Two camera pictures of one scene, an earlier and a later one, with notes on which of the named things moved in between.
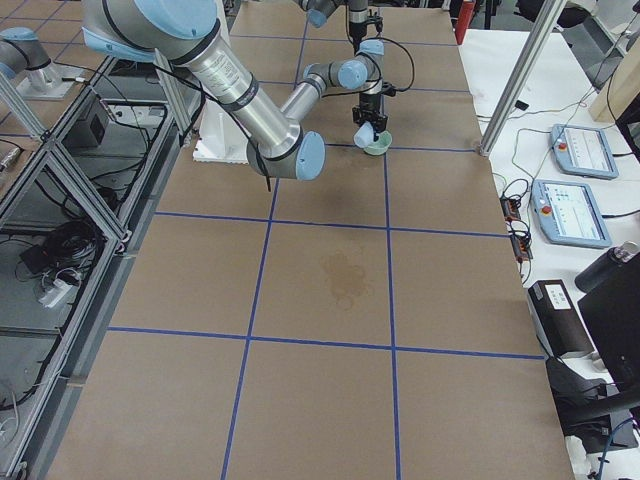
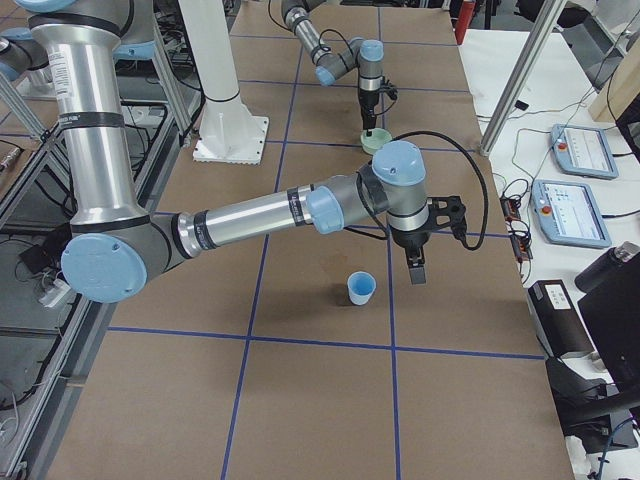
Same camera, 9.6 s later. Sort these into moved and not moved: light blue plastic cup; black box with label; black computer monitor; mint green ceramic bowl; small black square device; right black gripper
Moved: right black gripper; light blue plastic cup
Not moved: black computer monitor; mint green ceramic bowl; small black square device; black box with label
